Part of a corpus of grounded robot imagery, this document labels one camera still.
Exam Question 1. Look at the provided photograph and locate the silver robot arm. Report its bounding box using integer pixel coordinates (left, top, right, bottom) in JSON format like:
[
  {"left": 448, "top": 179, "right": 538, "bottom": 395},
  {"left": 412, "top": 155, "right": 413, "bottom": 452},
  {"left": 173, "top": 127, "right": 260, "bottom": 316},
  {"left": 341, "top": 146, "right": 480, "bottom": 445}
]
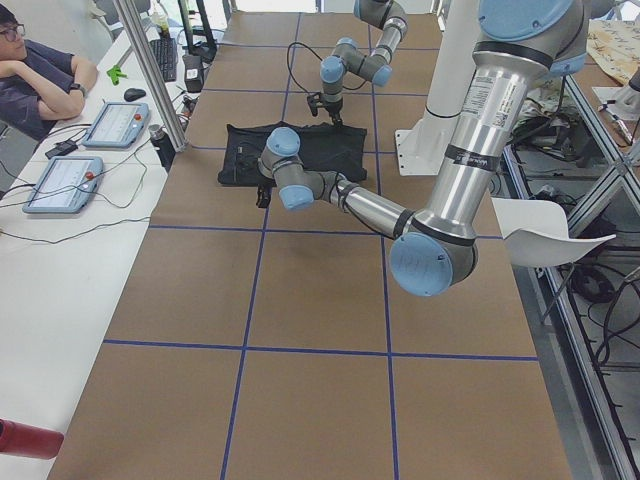
[
  {"left": 307, "top": 0, "right": 408, "bottom": 126},
  {"left": 257, "top": 1, "right": 591, "bottom": 296}
]

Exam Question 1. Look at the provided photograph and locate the white central pedestal column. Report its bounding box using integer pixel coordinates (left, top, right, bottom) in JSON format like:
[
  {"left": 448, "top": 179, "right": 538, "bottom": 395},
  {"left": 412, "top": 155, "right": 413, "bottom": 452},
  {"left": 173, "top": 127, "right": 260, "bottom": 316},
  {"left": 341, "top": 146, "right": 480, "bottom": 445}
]
[{"left": 395, "top": 0, "right": 480, "bottom": 176}]

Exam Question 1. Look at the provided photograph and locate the white plastic chair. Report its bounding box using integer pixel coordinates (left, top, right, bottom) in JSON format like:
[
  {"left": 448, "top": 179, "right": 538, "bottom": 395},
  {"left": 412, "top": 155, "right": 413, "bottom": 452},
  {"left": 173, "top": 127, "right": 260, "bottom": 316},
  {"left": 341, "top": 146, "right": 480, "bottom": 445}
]
[{"left": 492, "top": 198, "right": 616, "bottom": 267}]

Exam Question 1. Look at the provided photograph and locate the aluminium frame post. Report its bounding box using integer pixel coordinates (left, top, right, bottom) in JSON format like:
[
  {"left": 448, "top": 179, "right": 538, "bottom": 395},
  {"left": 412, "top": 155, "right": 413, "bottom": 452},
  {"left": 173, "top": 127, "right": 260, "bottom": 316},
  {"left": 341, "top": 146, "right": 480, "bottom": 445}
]
[{"left": 113, "top": 0, "right": 187, "bottom": 152}]

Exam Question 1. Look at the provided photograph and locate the blue teach pendant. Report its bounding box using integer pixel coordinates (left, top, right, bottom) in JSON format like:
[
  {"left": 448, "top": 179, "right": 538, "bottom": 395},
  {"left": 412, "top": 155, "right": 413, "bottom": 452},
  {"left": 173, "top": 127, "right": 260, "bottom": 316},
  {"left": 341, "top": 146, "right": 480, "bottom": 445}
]
[
  {"left": 81, "top": 102, "right": 150, "bottom": 149},
  {"left": 22, "top": 156, "right": 104, "bottom": 214}
]

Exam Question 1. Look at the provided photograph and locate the red cylinder bottle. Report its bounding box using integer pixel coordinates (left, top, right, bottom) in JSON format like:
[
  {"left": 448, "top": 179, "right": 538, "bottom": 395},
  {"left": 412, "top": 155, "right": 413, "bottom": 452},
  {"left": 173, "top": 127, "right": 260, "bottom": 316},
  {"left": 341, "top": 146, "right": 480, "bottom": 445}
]
[{"left": 0, "top": 419, "right": 64, "bottom": 460}]

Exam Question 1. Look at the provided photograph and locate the upper blue teach pendant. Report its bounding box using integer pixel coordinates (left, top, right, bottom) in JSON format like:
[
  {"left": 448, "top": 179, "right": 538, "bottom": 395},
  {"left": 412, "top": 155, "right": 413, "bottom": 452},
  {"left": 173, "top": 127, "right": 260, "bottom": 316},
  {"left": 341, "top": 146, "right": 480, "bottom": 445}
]
[{"left": 81, "top": 102, "right": 150, "bottom": 149}]

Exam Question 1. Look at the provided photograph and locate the lower blue teach pendant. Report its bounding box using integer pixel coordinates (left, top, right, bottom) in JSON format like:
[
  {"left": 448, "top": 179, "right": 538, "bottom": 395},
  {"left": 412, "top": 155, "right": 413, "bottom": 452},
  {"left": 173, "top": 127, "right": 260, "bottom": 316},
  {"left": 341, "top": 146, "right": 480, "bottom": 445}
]
[{"left": 22, "top": 156, "right": 104, "bottom": 214}]

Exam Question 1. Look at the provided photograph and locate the green plastic clamp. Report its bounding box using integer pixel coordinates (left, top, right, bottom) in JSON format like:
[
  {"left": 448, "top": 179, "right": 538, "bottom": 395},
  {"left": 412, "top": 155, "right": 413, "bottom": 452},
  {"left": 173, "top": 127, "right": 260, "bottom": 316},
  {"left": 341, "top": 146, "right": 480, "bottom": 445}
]
[{"left": 106, "top": 65, "right": 127, "bottom": 86}]

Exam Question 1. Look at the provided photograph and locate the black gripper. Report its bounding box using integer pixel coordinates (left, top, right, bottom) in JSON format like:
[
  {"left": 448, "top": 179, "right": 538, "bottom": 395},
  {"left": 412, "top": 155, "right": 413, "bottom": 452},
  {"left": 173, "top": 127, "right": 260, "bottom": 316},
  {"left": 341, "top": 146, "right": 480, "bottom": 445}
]
[
  {"left": 306, "top": 92, "right": 343, "bottom": 128},
  {"left": 256, "top": 183, "right": 275, "bottom": 209}
]

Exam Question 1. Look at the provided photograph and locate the black computer mouse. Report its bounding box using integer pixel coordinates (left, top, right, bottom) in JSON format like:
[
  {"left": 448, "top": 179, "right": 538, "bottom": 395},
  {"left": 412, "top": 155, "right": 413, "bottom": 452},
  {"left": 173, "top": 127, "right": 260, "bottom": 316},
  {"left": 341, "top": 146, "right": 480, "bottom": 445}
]
[{"left": 123, "top": 88, "right": 147, "bottom": 102}]

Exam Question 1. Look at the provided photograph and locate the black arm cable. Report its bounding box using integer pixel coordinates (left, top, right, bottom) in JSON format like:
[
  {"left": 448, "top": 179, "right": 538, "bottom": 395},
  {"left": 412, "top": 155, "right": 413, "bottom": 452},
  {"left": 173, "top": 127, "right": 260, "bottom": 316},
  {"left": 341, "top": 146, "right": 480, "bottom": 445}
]
[{"left": 285, "top": 41, "right": 374, "bottom": 96}]

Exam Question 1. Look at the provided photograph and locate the black printed t-shirt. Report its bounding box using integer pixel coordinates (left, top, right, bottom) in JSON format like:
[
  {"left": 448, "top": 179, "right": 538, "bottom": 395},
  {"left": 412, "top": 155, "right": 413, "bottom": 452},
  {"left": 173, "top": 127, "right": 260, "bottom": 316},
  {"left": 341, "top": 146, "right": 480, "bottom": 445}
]
[{"left": 218, "top": 122, "right": 367, "bottom": 187}]

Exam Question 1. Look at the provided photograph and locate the seated person in grey shirt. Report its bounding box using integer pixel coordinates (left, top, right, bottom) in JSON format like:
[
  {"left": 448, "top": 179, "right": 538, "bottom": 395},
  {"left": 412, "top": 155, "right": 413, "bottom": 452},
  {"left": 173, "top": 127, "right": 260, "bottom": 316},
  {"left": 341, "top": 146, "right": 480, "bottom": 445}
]
[{"left": 1, "top": 7, "right": 98, "bottom": 141}]

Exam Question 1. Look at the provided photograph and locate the black keyboard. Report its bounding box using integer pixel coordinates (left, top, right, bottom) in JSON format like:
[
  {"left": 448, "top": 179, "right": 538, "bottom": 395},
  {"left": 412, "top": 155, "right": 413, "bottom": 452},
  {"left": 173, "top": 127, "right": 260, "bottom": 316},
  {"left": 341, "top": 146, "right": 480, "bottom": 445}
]
[{"left": 149, "top": 37, "right": 177, "bottom": 82}]

